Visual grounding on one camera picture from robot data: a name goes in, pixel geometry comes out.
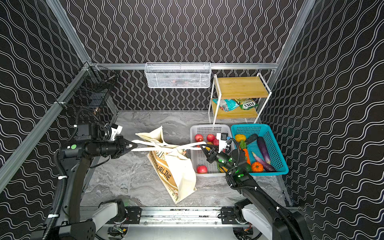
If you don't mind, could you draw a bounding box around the floral canvas grocery bag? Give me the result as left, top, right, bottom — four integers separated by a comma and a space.
133, 127, 205, 204

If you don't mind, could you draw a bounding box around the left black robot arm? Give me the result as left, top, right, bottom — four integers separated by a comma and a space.
31, 136, 138, 240

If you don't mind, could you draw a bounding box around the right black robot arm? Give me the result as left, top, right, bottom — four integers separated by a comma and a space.
199, 142, 311, 240

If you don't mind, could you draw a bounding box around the teal snack bag lower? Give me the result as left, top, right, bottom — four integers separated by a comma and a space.
212, 98, 239, 112

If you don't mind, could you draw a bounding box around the green Fox's bag lower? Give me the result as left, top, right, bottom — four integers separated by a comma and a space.
235, 99, 259, 111

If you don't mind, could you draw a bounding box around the red peach middle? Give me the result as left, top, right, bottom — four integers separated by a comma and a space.
207, 134, 216, 143

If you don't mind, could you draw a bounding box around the red peach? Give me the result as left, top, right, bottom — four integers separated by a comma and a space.
195, 134, 204, 142
207, 134, 216, 143

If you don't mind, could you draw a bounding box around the orange carrot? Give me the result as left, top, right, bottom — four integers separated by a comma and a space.
243, 149, 251, 165

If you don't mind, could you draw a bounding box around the white plastic fruit basket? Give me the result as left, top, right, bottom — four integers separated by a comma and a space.
190, 124, 232, 177

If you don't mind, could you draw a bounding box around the yellow pepper in teal basket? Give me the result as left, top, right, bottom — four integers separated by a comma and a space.
235, 134, 247, 143

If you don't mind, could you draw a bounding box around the red apple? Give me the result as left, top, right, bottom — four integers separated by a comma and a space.
197, 166, 208, 174

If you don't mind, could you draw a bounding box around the small orange pumpkin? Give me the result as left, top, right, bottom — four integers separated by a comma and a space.
251, 162, 264, 173

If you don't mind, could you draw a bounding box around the dark green cucumber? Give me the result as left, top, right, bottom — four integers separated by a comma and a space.
245, 134, 259, 145

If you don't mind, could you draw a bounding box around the striped purple eggplant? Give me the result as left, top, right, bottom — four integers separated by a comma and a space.
252, 152, 276, 172

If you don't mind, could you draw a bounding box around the teal plastic vegetable basket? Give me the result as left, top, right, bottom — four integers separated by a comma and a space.
231, 124, 289, 177

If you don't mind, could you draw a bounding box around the white wooden two-tier shelf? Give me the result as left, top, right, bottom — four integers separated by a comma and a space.
208, 73, 272, 125

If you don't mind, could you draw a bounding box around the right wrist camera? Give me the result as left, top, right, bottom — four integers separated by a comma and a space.
216, 133, 232, 153

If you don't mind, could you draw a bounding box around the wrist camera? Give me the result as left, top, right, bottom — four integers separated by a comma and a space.
216, 133, 232, 153
105, 124, 123, 141

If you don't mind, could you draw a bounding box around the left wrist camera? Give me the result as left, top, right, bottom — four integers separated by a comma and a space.
105, 124, 123, 141

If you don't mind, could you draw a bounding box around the black wire wall basket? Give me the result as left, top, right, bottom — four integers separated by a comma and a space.
60, 66, 118, 118

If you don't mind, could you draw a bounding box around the white wire wall basket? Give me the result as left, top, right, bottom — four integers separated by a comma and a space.
145, 62, 212, 89

